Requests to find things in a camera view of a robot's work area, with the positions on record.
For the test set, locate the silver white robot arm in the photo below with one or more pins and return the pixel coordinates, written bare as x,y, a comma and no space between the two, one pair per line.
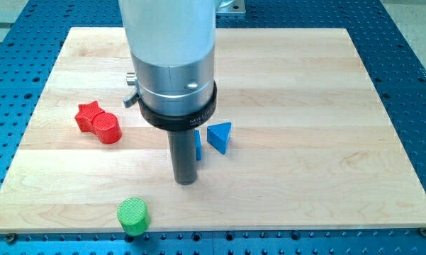
172,46

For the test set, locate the light wooden board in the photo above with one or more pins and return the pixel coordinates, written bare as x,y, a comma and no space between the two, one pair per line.
312,146

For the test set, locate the blue triangle block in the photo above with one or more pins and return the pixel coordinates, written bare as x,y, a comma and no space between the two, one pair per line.
218,136

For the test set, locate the blue block behind rod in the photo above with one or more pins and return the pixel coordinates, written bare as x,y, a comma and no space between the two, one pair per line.
198,145

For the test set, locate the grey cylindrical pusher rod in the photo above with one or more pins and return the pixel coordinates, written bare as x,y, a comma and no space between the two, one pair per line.
183,154

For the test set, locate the red cylinder block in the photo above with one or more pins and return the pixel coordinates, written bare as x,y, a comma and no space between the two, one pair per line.
107,128

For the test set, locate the green cylinder block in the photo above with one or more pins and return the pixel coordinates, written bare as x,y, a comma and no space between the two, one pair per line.
133,216

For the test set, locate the red star block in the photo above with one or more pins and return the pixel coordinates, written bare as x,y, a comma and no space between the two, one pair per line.
86,115

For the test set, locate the blue perforated table plate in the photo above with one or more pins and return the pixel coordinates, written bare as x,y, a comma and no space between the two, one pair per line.
28,54

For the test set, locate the silver metal mounting bracket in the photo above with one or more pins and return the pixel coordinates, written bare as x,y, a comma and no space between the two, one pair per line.
230,8

